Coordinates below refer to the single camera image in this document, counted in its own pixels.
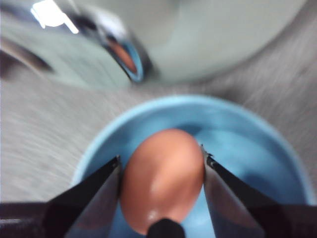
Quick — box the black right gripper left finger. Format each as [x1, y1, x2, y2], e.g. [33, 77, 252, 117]
[0, 155, 122, 238]

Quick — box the pale green electric steamer pot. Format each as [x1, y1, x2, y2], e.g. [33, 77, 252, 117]
[0, 0, 307, 87]

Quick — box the brown egg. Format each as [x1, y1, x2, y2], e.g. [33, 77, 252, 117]
[120, 128, 206, 236]

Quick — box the blue ribbed bowl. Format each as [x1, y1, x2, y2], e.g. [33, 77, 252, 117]
[70, 95, 317, 238]

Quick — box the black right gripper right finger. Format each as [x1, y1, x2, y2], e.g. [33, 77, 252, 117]
[200, 144, 317, 238]

